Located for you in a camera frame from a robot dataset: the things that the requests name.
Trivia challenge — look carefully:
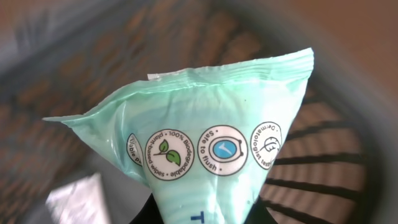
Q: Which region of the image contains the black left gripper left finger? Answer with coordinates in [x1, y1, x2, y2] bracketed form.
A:
[129, 194, 164, 224]

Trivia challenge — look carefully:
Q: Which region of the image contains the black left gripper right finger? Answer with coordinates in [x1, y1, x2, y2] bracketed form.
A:
[244, 197, 277, 224]

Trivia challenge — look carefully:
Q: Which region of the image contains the teal wipes pack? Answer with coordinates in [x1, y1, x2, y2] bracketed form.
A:
[58, 48, 314, 223]

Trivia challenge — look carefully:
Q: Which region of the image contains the white cream tube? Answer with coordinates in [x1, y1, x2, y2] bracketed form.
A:
[45, 173, 111, 224]

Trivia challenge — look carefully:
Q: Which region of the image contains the grey plastic shopping basket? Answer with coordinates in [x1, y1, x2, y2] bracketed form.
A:
[1, 1, 397, 223]

